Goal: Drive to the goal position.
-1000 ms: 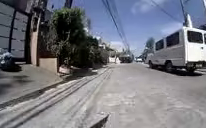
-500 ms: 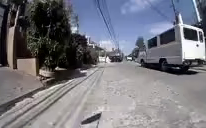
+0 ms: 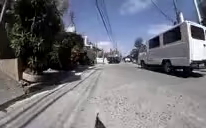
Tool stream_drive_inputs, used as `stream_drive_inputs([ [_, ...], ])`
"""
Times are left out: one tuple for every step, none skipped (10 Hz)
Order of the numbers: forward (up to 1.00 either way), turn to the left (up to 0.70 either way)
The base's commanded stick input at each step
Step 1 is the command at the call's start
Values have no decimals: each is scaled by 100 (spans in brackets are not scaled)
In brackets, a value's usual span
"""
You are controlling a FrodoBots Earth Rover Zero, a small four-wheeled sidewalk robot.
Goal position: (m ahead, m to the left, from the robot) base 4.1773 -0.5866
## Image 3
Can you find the dark vehicle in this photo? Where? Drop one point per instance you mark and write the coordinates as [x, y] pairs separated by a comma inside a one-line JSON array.
[[113, 58]]

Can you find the building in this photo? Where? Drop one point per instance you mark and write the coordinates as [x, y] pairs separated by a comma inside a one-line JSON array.
[[87, 45]]

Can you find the green bushes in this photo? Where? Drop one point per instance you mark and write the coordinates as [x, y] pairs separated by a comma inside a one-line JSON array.
[[72, 50]]

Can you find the grey concrete road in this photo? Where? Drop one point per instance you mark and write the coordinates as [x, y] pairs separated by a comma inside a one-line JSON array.
[[134, 93]]

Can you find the robot's own part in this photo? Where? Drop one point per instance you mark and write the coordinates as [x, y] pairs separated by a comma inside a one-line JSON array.
[[98, 122]]

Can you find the large green tree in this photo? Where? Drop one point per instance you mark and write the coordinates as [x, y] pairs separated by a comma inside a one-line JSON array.
[[34, 33]]

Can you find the white van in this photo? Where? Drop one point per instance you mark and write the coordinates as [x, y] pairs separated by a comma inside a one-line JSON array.
[[177, 46]]

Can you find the grey concrete sidewalk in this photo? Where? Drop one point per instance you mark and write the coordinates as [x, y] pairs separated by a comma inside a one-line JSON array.
[[2, 88]]

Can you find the utility pole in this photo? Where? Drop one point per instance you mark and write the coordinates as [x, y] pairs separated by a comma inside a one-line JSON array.
[[197, 10]]

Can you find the concrete wall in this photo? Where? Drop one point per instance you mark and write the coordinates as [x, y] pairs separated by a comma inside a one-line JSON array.
[[6, 63]]

